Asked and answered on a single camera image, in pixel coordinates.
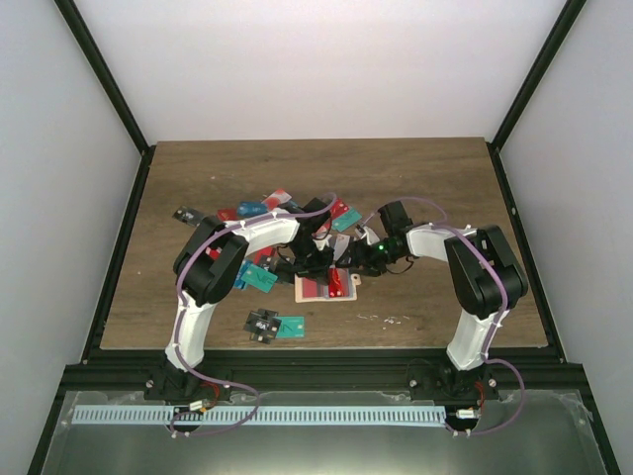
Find white red circle card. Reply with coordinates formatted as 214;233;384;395
262;189;292;211

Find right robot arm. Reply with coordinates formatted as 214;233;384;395
334;201;528;399

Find teal card front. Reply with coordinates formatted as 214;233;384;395
277;316;306;339

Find light blue cable tray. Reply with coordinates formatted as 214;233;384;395
71;405;446;428

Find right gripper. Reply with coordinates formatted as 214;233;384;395
335;238;403;278

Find black left frame post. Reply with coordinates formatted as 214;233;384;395
52;0;150;154

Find black right frame post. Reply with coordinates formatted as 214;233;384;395
492;0;588;149

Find white card red circles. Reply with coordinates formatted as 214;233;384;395
301;278;326;300

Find red card with stripe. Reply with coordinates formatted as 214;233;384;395
327;267;348;298

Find black front frame rail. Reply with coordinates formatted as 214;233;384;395
60;348;588;400

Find black frame post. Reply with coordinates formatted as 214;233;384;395
492;0;588;149
52;0;150;154

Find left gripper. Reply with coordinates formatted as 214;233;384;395
287;238;333;286

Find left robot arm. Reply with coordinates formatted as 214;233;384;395
165;193;336;400

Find black VIP card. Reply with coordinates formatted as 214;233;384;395
172;206;205;228

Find blue VIP card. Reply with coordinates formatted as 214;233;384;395
236;201;268;218

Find teal vip card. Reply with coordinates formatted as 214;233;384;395
332;208;362;233
242;264;278;293

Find beige leather card holder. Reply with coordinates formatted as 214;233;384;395
295;269;362;303

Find black card pair front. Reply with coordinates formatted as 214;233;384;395
243;309;282;344

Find teal VIP card right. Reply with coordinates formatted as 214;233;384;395
332;208;362;233

